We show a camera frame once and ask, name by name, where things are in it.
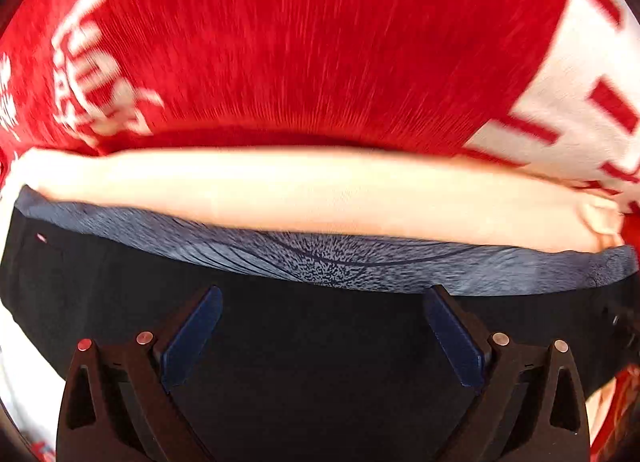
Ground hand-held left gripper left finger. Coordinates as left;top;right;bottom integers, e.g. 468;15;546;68
56;285;224;462

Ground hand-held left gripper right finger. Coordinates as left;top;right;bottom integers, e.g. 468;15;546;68
422;285;592;462

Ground cream cloth mat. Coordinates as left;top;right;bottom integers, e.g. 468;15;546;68
0;146;626;255

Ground red printed blanket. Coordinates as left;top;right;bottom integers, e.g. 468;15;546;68
0;0;640;462

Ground black pants with patterned waistband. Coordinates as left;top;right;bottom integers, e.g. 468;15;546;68
0;185;640;462

